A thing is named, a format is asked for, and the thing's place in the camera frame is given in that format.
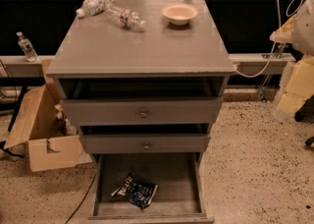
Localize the blue chip bag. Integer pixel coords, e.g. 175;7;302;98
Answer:
111;173;158;210

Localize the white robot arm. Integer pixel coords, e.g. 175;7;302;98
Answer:
270;0;314;121

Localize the brass top drawer knob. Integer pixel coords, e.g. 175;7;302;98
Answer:
140;110;148;118

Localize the brass drawer knob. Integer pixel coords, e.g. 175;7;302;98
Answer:
140;110;148;118
143;143;150;150

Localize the grey drawer cabinet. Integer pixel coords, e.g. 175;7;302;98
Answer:
45;0;237;224

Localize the grey top drawer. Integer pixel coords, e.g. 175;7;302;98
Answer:
61;98;222;126

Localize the grey drawer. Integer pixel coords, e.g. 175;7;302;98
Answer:
61;98;222;126
79;124;210;154
79;153;214;224

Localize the brass middle drawer knob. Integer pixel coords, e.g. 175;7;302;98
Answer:
143;143;150;150

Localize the grey middle drawer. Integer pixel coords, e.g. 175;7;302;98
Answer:
79;124;210;154

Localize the grey bottom drawer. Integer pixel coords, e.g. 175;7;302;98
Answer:
79;153;214;224

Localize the white bowl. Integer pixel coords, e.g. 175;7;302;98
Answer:
162;3;198;26

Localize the clear bottle red label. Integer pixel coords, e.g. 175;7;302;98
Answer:
106;3;146;29

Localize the crushed clear water bottle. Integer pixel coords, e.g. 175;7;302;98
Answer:
76;0;116;18

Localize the open cardboard box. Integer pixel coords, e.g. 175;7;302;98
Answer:
3;59;93;173

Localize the standing water bottle on ledge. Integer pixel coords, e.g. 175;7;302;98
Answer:
17;31;37;62

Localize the metal ledge rail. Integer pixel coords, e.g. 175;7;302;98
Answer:
0;53;295;78

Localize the black floor cable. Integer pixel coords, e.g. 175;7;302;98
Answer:
64;172;98;224

